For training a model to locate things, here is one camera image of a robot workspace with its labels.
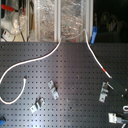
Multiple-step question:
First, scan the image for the short white cable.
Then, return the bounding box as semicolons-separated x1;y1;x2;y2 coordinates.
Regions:
0;77;28;105

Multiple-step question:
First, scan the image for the clear plastic bag left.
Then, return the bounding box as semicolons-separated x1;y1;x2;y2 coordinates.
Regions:
34;0;55;42

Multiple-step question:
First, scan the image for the metal cable clip right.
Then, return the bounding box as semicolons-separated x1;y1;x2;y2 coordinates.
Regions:
99;82;109;103

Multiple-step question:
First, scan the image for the blue object bottom left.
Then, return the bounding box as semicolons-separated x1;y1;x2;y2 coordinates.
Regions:
0;116;6;126

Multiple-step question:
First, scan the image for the metal cable clip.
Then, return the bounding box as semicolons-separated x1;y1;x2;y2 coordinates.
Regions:
48;80;59;100
30;97;45;113
99;82;109;103

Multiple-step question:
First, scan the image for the clear plastic bag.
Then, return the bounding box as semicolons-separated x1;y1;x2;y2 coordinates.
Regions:
34;0;55;42
61;0;86;42

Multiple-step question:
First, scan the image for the long white cable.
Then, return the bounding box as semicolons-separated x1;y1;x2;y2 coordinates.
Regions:
0;30;114;84

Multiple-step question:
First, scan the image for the silver connector plug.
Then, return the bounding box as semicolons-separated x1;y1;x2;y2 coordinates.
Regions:
108;113;128;124

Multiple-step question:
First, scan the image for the red tool handle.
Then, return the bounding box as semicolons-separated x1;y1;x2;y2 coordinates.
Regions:
1;5;25;15

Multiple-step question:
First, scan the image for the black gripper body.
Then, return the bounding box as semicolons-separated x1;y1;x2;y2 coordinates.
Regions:
109;78;128;97

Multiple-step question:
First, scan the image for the metal cable clip left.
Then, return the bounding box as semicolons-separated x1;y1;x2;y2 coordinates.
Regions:
30;97;45;113

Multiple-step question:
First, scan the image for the black perforated board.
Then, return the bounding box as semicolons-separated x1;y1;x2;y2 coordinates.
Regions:
0;43;128;128

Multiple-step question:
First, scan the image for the metal cable clip centre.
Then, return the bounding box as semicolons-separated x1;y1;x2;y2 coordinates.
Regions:
48;80;59;100

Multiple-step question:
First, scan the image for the clear plastic bag right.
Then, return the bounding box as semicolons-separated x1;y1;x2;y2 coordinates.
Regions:
61;0;86;42

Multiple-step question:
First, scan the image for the blue clamp handle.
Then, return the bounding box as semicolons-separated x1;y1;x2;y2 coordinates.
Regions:
90;26;98;44

